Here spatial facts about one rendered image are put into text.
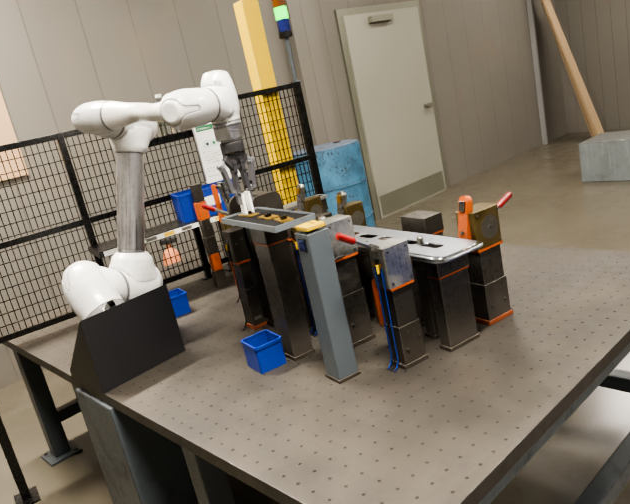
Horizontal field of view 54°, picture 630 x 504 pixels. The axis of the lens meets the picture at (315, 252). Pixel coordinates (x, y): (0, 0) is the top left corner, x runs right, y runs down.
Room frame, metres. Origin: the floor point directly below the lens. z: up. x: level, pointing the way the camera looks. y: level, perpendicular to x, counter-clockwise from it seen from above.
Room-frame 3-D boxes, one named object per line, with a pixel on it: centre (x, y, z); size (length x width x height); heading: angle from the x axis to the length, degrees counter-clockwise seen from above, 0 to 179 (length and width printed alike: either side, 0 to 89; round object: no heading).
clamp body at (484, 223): (1.80, -0.52, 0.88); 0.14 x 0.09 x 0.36; 120
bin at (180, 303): (2.54, 0.64, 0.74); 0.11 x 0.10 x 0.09; 30
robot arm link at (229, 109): (1.94, 0.19, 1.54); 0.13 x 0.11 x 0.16; 148
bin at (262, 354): (1.81, 0.23, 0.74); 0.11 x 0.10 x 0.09; 30
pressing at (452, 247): (2.20, -0.07, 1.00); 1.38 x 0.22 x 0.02; 30
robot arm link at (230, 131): (1.95, 0.18, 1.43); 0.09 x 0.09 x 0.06
